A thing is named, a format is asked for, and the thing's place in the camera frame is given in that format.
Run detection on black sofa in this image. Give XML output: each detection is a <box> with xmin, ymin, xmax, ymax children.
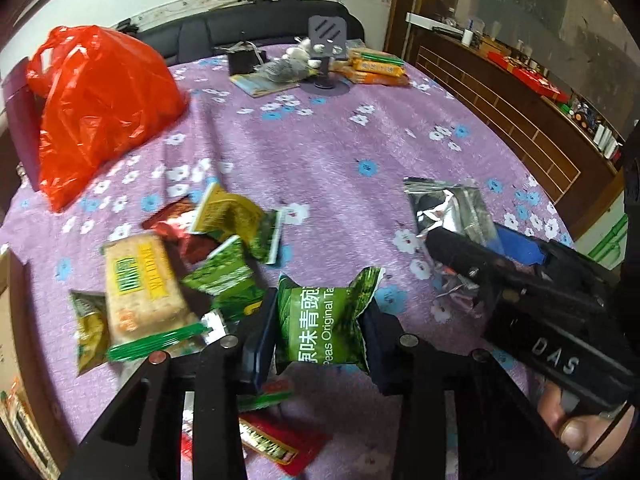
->
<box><xmin>117</xmin><ymin>2</ymin><xmax>363</xmax><ymax>66</ymax></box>

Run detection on wooden cabinet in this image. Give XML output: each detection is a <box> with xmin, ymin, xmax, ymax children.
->
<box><xmin>387</xmin><ymin>0</ymin><xmax>626</xmax><ymax>241</ymax></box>

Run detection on red yellow-print snack packet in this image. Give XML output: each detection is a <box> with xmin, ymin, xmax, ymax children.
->
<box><xmin>237</xmin><ymin>410</ymin><xmax>332</xmax><ymax>478</ymax></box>

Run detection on small black box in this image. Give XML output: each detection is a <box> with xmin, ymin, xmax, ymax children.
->
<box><xmin>227</xmin><ymin>47</ymin><xmax>261</xmax><ymax>77</ymax></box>

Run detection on white plush toy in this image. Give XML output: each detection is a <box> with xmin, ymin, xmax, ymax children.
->
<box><xmin>270</xmin><ymin>42</ymin><xmax>326</xmax><ymax>83</ymax></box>

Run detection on red plastic bag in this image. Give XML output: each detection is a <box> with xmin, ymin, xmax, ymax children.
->
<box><xmin>26</xmin><ymin>25</ymin><xmax>188</xmax><ymax>213</ymax></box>

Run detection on silver foil snack packet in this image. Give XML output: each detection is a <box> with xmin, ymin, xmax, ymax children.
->
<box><xmin>404</xmin><ymin>176</ymin><xmax>501</xmax><ymax>313</ymax></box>

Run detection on small yellow-green snack packet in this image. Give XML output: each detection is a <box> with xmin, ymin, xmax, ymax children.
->
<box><xmin>69</xmin><ymin>290</ymin><xmax>111</xmax><ymax>376</ymax></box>

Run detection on cardboard box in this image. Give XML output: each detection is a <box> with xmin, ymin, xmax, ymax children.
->
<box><xmin>0</xmin><ymin>247</ymin><xmax>76</xmax><ymax>480</ymax></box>

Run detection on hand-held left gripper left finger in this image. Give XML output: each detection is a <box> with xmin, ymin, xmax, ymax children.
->
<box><xmin>60</xmin><ymin>287</ymin><xmax>281</xmax><ymax>480</ymax></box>

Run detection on white box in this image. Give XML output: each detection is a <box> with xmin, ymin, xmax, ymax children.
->
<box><xmin>406</xmin><ymin>11</ymin><xmax>453</xmax><ymax>28</ymax></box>

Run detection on grey phone stand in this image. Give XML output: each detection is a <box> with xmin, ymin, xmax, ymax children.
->
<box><xmin>299</xmin><ymin>15</ymin><xmax>351</xmax><ymax>95</ymax></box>

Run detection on green orange snack packet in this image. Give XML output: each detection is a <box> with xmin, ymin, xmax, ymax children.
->
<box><xmin>237</xmin><ymin>377</ymin><xmax>296</xmax><ymax>413</ymax></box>

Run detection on green pea snack packet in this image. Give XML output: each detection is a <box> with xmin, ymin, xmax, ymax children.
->
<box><xmin>272</xmin><ymin>266</ymin><xmax>386</xmax><ymax>376</ymax></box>

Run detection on purple rolled mat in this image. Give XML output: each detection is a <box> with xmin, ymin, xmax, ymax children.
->
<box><xmin>2</xmin><ymin>57</ymin><xmax>51</xmax><ymax>193</ymax></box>

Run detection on person's right hand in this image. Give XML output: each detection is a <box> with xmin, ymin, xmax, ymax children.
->
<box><xmin>537</xmin><ymin>382</ymin><xmax>636</xmax><ymax>466</ymax></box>

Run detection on white cans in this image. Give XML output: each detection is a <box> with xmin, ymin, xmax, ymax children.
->
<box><xmin>592</xmin><ymin>122</ymin><xmax>621</xmax><ymax>158</ymax></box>

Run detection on red boxes on cabinet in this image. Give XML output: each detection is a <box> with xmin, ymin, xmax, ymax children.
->
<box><xmin>487</xmin><ymin>50</ymin><xmax>571</xmax><ymax>103</ymax></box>

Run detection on paper booklet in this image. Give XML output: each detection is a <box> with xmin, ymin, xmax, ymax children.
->
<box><xmin>230</xmin><ymin>71</ymin><xmax>301</xmax><ymax>98</ymax></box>

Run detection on green pipe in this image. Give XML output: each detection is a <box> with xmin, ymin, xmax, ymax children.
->
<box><xmin>585</xmin><ymin>212</ymin><xmax>628</xmax><ymax>266</ymax></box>

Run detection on yellow cracker packet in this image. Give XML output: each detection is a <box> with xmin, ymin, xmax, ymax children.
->
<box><xmin>102</xmin><ymin>232</ymin><xmax>226</xmax><ymax>363</ymax></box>

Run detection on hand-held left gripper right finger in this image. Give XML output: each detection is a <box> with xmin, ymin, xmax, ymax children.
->
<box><xmin>357</xmin><ymin>307</ymin><xmax>586</xmax><ymax>480</ymax></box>

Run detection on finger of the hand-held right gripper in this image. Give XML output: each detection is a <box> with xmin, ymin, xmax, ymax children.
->
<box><xmin>495</xmin><ymin>224</ymin><xmax>551</xmax><ymax>268</ymax></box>
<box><xmin>424</xmin><ymin>226</ymin><xmax>537</xmax><ymax>302</ymax></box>

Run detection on purple floral tablecloth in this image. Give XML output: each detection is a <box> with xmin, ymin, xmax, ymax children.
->
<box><xmin>0</xmin><ymin>50</ymin><xmax>576</xmax><ymax>480</ymax></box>

